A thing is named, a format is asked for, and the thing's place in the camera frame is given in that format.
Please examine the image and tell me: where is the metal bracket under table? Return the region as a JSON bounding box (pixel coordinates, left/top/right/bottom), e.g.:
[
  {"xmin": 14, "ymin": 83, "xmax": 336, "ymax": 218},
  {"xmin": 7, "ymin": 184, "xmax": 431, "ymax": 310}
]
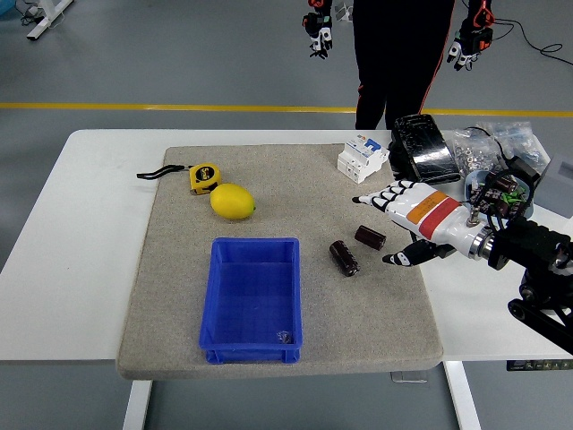
[{"xmin": 389, "ymin": 370, "xmax": 429, "ymax": 384}]

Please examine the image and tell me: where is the grey-brown mat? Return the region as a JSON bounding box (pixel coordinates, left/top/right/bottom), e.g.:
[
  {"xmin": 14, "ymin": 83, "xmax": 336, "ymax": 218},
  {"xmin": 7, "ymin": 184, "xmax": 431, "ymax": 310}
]
[{"xmin": 115, "ymin": 143, "xmax": 445, "ymax": 382}]

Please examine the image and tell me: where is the light blue bowl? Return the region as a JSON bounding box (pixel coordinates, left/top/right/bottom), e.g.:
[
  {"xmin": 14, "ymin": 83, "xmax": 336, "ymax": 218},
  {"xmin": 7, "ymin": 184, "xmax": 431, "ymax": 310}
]
[{"xmin": 463, "ymin": 168, "xmax": 536, "ymax": 220}]

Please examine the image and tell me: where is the white circuit breaker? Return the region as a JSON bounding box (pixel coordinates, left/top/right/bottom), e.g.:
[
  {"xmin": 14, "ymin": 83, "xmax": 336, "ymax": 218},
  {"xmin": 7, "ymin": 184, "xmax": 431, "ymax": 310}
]
[{"xmin": 336, "ymin": 135, "xmax": 390, "ymax": 185}]

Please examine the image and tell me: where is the yellow lemon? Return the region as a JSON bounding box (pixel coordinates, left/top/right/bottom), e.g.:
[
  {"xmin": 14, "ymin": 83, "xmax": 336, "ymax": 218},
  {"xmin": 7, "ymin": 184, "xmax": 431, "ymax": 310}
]
[{"xmin": 209, "ymin": 182, "xmax": 257, "ymax": 221}]

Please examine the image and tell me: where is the table control panel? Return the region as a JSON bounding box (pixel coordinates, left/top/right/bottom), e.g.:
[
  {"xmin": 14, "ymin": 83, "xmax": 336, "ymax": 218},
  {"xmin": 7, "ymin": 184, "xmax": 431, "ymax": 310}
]
[{"xmin": 506, "ymin": 357, "xmax": 573, "ymax": 372}]

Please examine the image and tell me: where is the person's gloved right hand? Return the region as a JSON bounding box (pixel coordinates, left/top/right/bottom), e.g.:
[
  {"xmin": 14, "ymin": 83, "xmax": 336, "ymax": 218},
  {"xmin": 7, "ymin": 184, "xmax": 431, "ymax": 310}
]
[{"xmin": 302, "ymin": 12, "xmax": 334, "ymax": 59}]

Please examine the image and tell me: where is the white desk foot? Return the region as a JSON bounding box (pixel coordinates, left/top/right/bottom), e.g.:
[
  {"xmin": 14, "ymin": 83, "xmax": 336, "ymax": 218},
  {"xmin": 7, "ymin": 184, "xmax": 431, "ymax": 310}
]
[{"xmin": 25, "ymin": 0, "xmax": 75, "ymax": 42}]

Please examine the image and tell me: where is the person in black suit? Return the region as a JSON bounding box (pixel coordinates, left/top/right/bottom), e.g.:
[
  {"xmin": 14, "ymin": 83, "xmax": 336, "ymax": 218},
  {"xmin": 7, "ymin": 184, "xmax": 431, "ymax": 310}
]
[{"xmin": 305, "ymin": 0, "xmax": 493, "ymax": 131}]

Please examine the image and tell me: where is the blue plastic box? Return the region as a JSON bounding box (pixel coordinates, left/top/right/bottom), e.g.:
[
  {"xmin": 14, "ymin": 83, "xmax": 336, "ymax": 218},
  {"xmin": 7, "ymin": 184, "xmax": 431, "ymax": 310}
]
[{"xmin": 198, "ymin": 236, "xmax": 304, "ymax": 365}]

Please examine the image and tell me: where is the clear bag of small parts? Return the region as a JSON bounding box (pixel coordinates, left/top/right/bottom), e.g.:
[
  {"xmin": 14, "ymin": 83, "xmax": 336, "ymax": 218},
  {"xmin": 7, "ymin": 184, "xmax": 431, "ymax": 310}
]
[{"xmin": 476, "ymin": 120, "xmax": 552, "ymax": 165}]

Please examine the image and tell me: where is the person's gloved left hand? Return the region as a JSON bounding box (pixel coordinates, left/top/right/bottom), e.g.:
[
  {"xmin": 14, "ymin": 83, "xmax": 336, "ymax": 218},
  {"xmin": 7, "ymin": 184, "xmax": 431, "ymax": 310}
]
[{"xmin": 446, "ymin": 27, "xmax": 494, "ymax": 73}]

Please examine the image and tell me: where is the dark maroon cylindrical battery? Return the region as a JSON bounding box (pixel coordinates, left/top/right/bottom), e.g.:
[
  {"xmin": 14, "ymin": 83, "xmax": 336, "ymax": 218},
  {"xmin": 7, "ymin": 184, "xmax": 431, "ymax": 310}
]
[
  {"xmin": 329, "ymin": 239, "xmax": 362, "ymax": 278},
  {"xmin": 487, "ymin": 170, "xmax": 519, "ymax": 192},
  {"xmin": 354, "ymin": 225, "xmax": 388, "ymax": 251}
]

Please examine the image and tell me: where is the grey box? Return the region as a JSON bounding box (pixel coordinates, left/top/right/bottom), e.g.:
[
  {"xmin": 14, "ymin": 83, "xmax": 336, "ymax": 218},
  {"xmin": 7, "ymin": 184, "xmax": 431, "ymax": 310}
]
[{"xmin": 532, "ymin": 151, "xmax": 573, "ymax": 211}]

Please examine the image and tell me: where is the white table leg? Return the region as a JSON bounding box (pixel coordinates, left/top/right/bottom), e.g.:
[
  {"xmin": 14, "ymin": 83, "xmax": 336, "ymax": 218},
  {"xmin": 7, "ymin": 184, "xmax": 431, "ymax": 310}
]
[
  {"xmin": 121, "ymin": 379, "xmax": 154, "ymax": 430},
  {"xmin": 442, "ymin": 360, "xmax": 483, "ymax": 430}
]

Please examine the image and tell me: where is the black power adapter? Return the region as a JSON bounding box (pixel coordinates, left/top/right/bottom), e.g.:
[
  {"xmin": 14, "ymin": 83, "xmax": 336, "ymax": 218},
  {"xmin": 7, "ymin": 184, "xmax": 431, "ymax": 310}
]
[{"xmin": 508, "ymin": 154, "xmax": 543, "ymax": 189}]

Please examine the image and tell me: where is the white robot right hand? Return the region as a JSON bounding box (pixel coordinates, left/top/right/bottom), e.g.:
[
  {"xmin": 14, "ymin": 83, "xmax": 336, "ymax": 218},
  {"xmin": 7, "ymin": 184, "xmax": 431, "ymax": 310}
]
[{"xmin": 351, "ymin": 180, "xmax": 476, "ymax": 269}]

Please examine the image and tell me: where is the black floor cable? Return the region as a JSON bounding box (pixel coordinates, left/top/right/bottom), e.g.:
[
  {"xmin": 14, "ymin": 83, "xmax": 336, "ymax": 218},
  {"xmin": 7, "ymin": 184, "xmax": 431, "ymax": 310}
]
[{"xmin": 492, "ymin": 17, "xmax": 573, "ymax": 68}]

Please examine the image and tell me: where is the yellow tape measure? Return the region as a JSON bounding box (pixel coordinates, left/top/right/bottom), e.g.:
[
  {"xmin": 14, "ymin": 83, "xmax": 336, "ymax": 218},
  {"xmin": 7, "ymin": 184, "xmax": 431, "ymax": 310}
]
[{"xmin": 136, "ymin": 162, "xmax": 223, "ymax": 196}]

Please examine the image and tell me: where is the glossy black box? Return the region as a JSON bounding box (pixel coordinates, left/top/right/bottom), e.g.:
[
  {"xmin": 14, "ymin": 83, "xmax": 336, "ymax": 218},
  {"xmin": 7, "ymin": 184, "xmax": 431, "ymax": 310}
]
[{"xmin": 387, "ymin": 113, "xmax": 463, "ymax": 185}]

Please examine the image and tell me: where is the clear bag of metal nuts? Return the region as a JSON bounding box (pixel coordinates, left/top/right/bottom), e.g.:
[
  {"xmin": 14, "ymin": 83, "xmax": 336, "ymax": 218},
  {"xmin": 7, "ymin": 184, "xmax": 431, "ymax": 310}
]
[{"xmin": 445, "ymin": 127, "xmax": 507, "ymax": 178}]

